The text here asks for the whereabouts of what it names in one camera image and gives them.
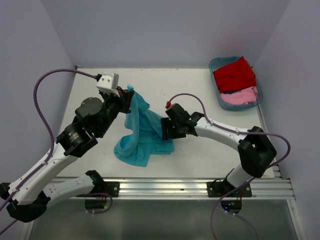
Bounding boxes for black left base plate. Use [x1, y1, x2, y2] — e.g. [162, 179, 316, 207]
[77, 181, 120, 198]

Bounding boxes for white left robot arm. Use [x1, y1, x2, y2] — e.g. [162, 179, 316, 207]
[0, 87, 135, 223]

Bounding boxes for aluminium mounting rail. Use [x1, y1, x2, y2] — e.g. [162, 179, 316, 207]
[31, 159, 297, 201]

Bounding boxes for pink t shirt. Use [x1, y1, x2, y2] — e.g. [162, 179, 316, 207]
[220, 86, 259, 105]

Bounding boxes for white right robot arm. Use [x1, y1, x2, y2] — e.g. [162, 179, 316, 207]
[160, 103, 277, 197]

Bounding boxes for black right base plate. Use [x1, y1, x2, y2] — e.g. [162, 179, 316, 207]
[206, 179, 253, 198]

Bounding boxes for turquoise t shirt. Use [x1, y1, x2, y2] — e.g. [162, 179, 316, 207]
[113, 92, 175, 167]

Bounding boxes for teal plastic basket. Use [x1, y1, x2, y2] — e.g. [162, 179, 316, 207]
[209, 56, 263, 111]

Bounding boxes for red t shirt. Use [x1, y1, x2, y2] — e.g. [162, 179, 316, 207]
[213, 56, 257, 93]

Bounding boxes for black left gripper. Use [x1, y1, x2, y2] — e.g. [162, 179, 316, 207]
[96, 85, 134, 136]

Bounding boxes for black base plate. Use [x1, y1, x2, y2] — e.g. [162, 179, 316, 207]
[206, 179, 253, 198]
[77, 181, 120, 198]

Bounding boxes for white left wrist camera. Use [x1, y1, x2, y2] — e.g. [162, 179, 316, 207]
[96, 72, 120, 97]

